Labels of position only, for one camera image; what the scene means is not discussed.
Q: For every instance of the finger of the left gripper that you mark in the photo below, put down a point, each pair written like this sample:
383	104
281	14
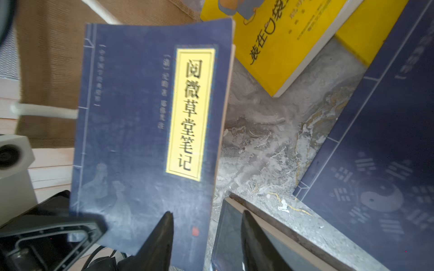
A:
47	237

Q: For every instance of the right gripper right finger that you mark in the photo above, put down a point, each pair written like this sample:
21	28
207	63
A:
258	251

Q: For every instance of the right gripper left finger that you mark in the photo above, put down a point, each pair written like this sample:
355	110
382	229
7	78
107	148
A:
155	254

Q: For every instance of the purple book yellow label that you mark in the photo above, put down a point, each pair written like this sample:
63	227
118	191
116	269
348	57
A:
151	113

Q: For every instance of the black wolf book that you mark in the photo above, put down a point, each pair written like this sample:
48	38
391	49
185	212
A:
306	244

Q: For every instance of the blue book yellow label middle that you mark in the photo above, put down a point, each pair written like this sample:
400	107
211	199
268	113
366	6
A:
373	178

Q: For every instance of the yellow book left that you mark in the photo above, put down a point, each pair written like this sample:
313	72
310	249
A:
277	39

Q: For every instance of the yellow book right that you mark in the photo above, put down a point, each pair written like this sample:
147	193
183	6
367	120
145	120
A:
364	33

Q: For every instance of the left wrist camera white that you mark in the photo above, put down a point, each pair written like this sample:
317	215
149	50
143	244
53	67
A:
17	192

